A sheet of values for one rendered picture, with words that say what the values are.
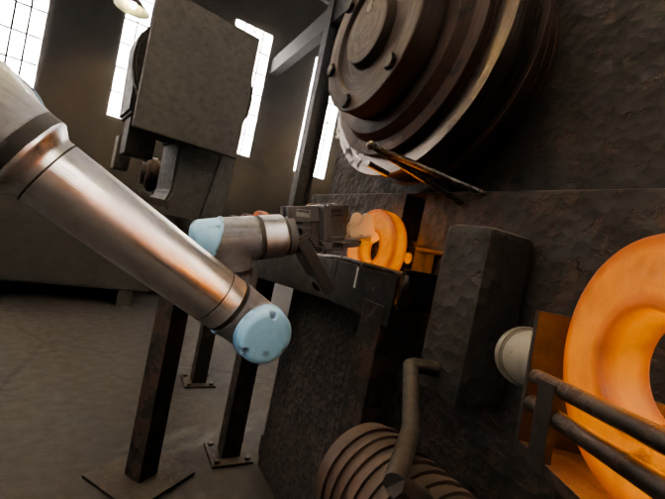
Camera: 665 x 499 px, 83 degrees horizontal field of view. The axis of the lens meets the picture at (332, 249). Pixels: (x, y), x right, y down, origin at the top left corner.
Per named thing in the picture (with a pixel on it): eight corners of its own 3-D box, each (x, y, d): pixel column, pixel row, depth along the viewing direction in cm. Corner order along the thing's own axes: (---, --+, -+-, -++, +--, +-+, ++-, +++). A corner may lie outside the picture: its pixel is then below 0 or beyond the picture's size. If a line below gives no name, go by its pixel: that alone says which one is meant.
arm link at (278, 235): (268, 262, 61) (252, 255, 68) (294, 259, 63) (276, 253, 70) (266, 216, 60) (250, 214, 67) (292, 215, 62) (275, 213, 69)
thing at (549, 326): (611, 469, 29) (630, 330, 30) (617, 473, 28) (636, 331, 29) (513, 446, 29) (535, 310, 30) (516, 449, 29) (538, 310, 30)
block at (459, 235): (461, 383, 60) (493, 235, 59) (506, 408, 53) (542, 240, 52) (411, 384, 54) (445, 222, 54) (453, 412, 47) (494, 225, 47)
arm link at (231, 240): (189, 265, 63) (185, 215, 61) (252, 259, 68) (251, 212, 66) (198, 277, 56) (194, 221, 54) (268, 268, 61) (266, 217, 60)
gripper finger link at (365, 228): (391, 212, 73) (350, 214, 69) (391, 242, 74) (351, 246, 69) (381, 211, 76) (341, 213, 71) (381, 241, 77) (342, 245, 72)
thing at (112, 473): (136, 439, 120) (179, 216, 118) (197, 475, 108) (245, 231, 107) (68, 468, 101) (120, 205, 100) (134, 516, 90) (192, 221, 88)
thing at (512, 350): (548, 392, 38) (558, 333, 39) (608, 424, 29) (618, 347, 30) (489, 378, 39) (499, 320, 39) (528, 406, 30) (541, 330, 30)
